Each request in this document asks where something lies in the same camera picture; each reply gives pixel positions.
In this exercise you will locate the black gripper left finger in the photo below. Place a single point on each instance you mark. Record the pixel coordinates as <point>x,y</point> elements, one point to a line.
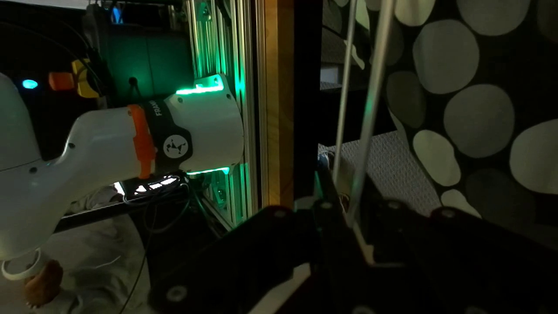
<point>255,267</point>

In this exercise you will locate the orange yellow stop button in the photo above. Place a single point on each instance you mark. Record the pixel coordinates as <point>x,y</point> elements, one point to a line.
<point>61,80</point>

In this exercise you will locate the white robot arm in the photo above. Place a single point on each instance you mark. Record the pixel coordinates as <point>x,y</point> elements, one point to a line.
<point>93,150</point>

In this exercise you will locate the polka dot bed cover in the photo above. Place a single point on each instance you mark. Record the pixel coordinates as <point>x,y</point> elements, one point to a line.
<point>476,115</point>

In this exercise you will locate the aluminium frame extrusion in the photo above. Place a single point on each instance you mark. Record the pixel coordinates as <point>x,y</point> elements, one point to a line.
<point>244,45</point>

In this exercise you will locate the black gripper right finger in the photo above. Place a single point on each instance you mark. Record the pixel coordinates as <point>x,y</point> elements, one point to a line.
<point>464,267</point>

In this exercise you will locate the black stereo camera bar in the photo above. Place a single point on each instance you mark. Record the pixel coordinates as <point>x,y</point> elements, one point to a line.
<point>145,188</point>

